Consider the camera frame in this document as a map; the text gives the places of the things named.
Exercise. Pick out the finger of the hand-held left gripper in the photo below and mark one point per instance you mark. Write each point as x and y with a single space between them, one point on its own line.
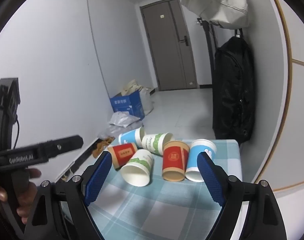
66 143

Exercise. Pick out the blue checked tablecloth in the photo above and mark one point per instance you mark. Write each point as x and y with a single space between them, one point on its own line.
154 205

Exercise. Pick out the white panel with wooden trim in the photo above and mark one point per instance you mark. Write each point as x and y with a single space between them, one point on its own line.
292 105

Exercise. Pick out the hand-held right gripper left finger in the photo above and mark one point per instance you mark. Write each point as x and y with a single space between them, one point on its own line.
99 177

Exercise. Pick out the person's left hand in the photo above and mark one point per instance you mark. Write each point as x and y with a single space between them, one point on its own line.
25 202

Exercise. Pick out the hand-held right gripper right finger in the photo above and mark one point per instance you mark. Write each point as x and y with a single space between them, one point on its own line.
212 180

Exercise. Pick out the grey plastic bag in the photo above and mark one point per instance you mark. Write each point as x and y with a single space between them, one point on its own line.
110 132

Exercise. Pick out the green and white paper cup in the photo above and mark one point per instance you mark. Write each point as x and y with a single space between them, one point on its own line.
139 166
154 142

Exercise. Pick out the red paper cup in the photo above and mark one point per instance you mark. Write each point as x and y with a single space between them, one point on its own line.
122 155
174 160

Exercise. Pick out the black backpack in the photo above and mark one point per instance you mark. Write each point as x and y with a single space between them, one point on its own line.
232 92

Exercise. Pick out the brown crumpled cloth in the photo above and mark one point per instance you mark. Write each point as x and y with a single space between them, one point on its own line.
101 146

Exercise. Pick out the blue cardboard box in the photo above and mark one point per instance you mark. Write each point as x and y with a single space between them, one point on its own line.
128 103

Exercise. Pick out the white fabric bag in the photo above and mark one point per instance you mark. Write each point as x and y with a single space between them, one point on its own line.
217 2

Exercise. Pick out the white plastic bag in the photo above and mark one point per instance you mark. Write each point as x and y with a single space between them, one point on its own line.
122 118

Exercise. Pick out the grey-brown door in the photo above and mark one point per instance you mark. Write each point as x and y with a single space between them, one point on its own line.
167 55

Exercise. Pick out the black coat rack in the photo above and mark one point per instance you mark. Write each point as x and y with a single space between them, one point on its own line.
206 37

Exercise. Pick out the blue and white paper cup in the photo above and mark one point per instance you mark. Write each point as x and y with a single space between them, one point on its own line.
129 137
195 155

